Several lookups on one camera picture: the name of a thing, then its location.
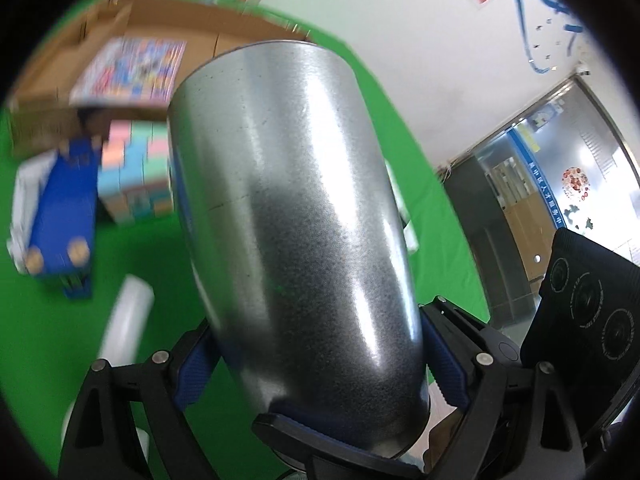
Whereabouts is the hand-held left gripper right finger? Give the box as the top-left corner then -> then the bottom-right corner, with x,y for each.
420,296 -> 587,480

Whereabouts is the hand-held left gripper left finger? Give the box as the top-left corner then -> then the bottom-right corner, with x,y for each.
59,319 -> 222,480

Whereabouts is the white cylinder tube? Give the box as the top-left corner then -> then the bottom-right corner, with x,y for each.
97,274 -> 155,363

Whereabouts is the stainless steel cup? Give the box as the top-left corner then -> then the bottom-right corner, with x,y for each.
166,40 -> 432,460

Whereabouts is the pastel puzzle cube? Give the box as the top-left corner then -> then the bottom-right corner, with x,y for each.
97,120 -> 175,225

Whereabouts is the blue box with tan circles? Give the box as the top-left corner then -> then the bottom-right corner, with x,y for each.
27,137 -> 101,301

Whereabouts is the brown cardboard box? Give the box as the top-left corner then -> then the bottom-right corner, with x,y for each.
10,0 -> 321,157

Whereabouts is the glass door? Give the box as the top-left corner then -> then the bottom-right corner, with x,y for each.
442,72 -> 640,331

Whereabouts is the red round door sticker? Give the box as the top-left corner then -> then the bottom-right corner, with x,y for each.
562,167 -> 589,199

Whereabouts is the green tablecloth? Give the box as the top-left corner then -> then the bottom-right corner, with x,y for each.
0,0 -> 491,480

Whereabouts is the white paper sheet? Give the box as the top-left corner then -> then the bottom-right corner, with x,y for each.
397,217 -> 420,256

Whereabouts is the blue door banner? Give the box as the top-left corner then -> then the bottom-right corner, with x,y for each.
510,125 -> 567,232

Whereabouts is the colourful printed book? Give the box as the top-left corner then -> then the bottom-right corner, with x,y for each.
69,37 -> 187,107

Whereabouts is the blue wall cable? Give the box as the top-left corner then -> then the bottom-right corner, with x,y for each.
505,0 -> 552,74

